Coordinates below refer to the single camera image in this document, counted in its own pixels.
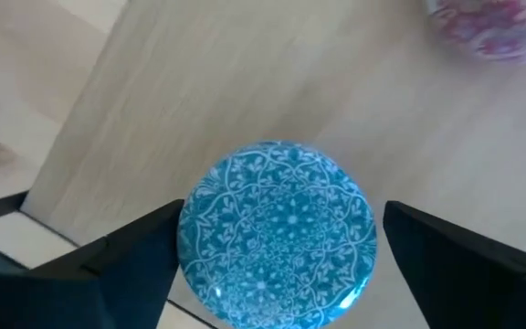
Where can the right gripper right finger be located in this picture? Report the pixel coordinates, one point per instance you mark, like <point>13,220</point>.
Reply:
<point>473,283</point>

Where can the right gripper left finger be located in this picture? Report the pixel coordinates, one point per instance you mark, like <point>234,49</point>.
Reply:
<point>85,292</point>

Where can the blue patterned round coaster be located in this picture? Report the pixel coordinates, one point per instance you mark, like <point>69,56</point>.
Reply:
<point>276,228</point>

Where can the pink patterned round coaster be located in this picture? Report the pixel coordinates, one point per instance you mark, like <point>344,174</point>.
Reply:
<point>496,32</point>

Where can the black frame wooden shelf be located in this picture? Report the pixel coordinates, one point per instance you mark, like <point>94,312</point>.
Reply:
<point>336,91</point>

